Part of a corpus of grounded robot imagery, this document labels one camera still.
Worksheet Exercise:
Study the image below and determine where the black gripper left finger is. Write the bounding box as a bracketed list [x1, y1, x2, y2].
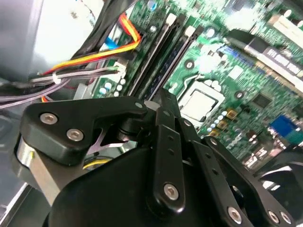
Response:
[19, 87, 186, 210]

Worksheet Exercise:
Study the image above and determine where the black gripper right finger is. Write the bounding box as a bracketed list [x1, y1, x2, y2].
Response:
[166, 89, 295, 227]

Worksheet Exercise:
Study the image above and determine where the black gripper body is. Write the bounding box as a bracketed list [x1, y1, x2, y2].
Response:
[42, 146, 228, 227]

